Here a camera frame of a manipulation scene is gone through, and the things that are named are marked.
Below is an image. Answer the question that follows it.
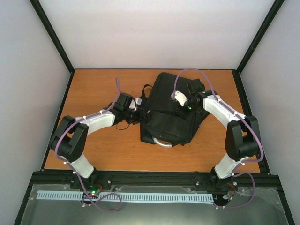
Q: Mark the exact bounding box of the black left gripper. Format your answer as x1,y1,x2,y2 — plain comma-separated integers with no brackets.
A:
124,108,151,125

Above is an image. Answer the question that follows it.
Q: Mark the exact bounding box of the black student backpack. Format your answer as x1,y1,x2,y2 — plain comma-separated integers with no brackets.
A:
140,72,210,147

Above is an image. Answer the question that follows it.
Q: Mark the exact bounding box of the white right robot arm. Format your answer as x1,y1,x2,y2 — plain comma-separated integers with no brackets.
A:
171,84,263,190

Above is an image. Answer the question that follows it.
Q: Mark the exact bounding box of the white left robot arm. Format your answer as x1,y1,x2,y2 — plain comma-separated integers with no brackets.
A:
49,92,146,189

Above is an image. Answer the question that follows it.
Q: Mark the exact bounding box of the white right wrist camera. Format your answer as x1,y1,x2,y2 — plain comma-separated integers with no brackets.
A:
171,90,188,106

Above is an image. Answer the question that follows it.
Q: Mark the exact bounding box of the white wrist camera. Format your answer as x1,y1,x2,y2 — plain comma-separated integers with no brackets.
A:
171,90,188,106
133,98,142,111

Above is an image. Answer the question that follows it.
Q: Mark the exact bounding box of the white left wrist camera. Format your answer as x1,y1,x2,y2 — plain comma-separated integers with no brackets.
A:
133,98,142,111

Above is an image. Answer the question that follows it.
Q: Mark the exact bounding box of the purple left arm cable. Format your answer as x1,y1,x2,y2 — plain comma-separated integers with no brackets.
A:
55,76,122,212

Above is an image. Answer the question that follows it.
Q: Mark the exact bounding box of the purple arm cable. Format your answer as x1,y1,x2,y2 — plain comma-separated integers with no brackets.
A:
55,76,122,212
171,68,264,209

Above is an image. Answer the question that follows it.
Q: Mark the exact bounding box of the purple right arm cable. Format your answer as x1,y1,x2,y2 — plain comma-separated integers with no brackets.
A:
171,68,264,209

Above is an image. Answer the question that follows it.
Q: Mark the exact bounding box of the light blue cable duct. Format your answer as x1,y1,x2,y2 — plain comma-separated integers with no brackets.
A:
36,190,213,204

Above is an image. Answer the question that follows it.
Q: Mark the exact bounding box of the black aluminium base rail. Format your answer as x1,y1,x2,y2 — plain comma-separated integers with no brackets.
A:
30,170,279,195

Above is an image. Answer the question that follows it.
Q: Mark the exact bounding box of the right black frame post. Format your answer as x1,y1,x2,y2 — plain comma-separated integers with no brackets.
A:
235,0,285,73

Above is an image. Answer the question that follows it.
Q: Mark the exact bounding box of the black frame post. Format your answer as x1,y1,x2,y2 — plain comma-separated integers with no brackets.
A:
29,0,75,73
235,0,285,73

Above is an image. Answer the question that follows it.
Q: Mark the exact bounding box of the left black frame post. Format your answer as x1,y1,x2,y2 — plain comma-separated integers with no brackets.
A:
29,0,75,73

